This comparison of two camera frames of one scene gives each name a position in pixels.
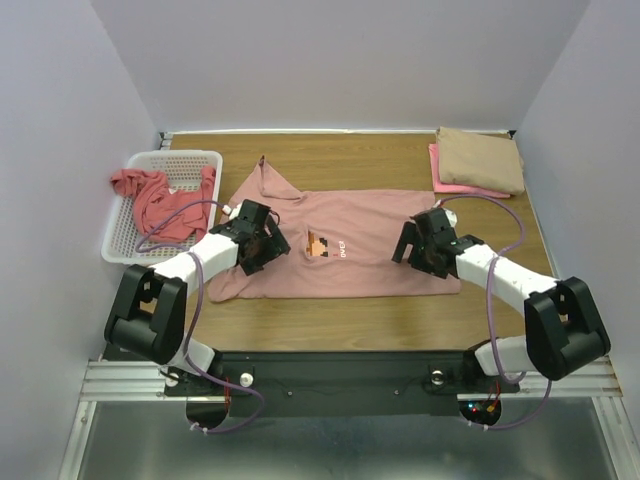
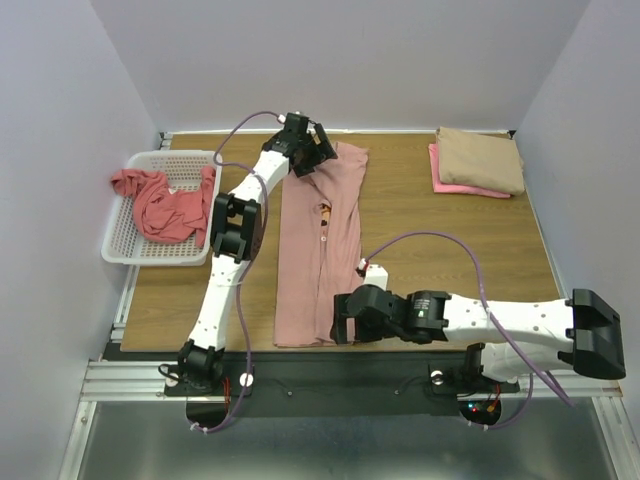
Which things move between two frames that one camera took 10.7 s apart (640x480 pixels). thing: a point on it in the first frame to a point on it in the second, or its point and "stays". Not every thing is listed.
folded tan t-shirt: [482, 160] stays
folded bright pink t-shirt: [441, 187] stays
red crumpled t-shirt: [152, 198] stays
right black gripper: [417, 248] to [341, 320]
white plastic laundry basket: [123, 243] stays
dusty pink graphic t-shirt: [341, 243] to [320, 246]
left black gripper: [276, 246] to [324, 150]
